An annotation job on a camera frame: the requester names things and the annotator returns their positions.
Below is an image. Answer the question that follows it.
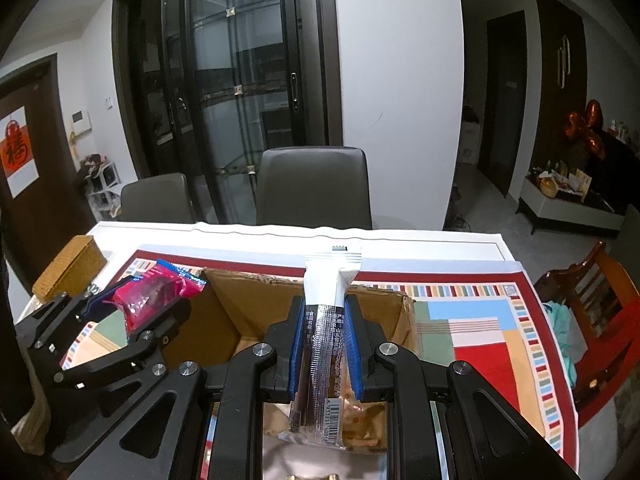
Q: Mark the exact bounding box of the white wall intercom panel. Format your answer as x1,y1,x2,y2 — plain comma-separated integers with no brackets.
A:
72,110,92,136

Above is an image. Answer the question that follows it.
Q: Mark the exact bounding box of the woven wicker tissue box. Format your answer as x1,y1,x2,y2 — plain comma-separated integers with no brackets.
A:
32,235,107,304

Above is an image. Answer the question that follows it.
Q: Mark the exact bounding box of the gold biscuit bag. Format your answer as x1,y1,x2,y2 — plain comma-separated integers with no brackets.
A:
262,388,387,454

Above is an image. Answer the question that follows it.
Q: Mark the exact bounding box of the brown cardboard box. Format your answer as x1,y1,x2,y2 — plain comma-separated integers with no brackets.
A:
163,266,416,370

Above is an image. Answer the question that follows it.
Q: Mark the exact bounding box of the grey dining chair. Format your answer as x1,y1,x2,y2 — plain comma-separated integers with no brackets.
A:
256,146,373,230
119,172,196,223

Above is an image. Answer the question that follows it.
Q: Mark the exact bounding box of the grey dining chair centre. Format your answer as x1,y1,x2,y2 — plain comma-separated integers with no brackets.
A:
256,146,373,230

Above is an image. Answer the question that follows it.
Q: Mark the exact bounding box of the white shoe rack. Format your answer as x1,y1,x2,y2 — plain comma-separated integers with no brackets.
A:
77,154,122,221

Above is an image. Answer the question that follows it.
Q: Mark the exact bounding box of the red balloon decoration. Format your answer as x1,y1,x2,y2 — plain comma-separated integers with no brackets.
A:
564,100,605,159

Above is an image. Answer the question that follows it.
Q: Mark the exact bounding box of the white low cabinet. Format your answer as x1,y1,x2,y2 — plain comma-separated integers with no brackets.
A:
516,180,625,236

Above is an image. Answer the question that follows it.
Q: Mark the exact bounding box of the grey dining chair left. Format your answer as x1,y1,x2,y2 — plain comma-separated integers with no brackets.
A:
119,172,196,223

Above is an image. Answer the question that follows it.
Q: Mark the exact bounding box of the pink blue snack packet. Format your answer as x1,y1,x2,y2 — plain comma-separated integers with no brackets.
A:
106,259,206,339

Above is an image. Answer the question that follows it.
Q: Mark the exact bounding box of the black glass sliding door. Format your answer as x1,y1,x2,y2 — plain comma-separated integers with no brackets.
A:
112,0,343,224

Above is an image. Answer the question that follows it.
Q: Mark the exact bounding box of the red fu door poster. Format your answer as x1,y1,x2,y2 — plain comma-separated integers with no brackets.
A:
1,106,39,198

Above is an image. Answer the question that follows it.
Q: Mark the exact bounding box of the red wooden chair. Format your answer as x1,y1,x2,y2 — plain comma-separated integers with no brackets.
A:
535,242,639,427

